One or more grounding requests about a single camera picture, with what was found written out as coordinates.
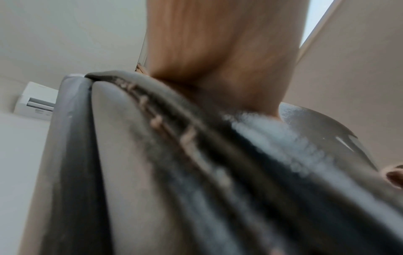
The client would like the person's right hand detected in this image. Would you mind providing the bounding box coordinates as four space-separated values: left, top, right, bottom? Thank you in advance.
380 163 403 175

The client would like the person's left hand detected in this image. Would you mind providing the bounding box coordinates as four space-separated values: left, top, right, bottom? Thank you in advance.
146 0 311 120

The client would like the brown cleaning cloth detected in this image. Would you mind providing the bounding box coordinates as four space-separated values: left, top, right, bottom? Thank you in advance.
386 170 403 189

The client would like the black leather chair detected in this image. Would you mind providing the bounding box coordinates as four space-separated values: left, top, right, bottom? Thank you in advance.
18 69 403 255

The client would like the white wall air conditioner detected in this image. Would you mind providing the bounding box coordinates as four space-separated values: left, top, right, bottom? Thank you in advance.
13 81 60 121

